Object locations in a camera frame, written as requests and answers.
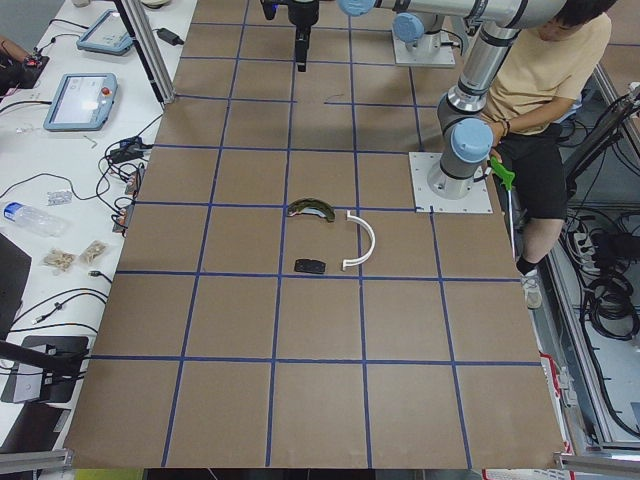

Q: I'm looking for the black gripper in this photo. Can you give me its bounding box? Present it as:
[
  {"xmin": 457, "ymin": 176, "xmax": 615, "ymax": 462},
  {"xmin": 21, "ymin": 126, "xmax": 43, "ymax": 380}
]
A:
[{"xmin": 260, "ymin": 0, "xmax": 320, "ymax": 73}]

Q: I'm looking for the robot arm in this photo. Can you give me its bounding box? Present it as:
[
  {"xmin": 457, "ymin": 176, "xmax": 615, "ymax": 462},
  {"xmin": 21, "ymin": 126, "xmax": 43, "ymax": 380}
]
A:
[
  {"xmin": 338, "ymin": 0, "xmax": 564, "ymax": 200},
  {"xmin": 392, "ymin": 12, "xmax": 445, "ymax": 54}
]

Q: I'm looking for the black power adapter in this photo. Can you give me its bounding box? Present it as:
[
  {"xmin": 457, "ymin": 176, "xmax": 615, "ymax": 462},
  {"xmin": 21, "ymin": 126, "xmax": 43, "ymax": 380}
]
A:
[{"xmin": 156, "ymin": 28, "xmax": 184, "ymax": 46}]

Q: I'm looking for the green brake shoe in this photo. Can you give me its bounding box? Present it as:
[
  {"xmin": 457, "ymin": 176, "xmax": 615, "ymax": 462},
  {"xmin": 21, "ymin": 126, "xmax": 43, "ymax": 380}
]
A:
[{"xmin": 286, "ymin": 197, "xmax": 336, "ymax": 223}]

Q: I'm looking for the far teach pendant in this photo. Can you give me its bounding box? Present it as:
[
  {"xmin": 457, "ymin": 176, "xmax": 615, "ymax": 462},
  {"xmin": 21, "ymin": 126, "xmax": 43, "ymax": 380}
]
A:
[{"xmin": 76, "ymin": 10, "xmax": 133, "ymax": 56}]

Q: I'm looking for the teach pendant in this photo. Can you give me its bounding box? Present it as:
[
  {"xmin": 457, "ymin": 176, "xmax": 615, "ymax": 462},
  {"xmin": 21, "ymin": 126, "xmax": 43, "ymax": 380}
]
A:
[
  {"xmin": 76, "ymin": 10, "xmax": 133, "ymax": 56},
  {"xmin": 43, "ymin": 73, "xmax": 118, "ymax": 132}
]

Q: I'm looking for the black brake pad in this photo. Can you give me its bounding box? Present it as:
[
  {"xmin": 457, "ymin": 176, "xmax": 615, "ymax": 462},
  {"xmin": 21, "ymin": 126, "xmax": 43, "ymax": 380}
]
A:
[{"xmin": 294, "ymin": 258, "xmax": 326, "ymax": 275}]

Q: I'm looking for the near teach pendant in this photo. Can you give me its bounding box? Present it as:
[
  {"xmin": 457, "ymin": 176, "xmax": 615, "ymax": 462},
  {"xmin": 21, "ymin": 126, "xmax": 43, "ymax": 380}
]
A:
[{"xmin": 43, "ymin": 73, "xmax": 118, "ymax": 132}]

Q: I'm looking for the person in beige shirt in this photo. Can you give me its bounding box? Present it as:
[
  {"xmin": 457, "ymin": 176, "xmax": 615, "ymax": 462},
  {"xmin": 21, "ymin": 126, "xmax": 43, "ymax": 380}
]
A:
[{"xmin": 482, "ymin": 0, "xmax": 613, "ymax": 309}]

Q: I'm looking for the plastic water bottle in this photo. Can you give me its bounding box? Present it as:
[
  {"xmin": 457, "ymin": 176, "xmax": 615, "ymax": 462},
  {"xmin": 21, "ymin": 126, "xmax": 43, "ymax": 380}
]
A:
[{"xmin": 1, "ymin": 202, "xmax": 69, "ymax": 237}]

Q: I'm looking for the black laptop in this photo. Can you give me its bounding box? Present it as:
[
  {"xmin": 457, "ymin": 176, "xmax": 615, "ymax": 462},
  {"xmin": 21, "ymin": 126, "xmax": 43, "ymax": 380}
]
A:
[{"xmin": 0, "ymin": 235, "xmax": 32, "ymax": 340}]

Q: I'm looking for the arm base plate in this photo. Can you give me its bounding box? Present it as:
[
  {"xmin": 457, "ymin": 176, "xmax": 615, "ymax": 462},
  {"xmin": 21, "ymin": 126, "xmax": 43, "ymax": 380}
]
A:
[
  {"xmin": 409, "ymin": 152, "xmax": 493, "ymax": 215},
  {"xmin": 393, "ymin": 31, "xmax": 456, "ymax": 69}
]

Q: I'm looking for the white curved plastic bracket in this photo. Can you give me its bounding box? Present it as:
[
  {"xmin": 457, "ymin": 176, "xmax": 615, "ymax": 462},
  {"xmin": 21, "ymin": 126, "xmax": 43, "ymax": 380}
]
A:
[{"xmin": 340, "ymin": 209, "xmax": 377, "ymax": 272}]

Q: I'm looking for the aluminium frame post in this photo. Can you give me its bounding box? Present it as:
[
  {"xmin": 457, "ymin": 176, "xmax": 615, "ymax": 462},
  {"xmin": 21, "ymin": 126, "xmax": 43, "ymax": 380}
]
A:
[{"xmin": 114, "ymin": 0, "xmax": 175, "ymax": 106}]

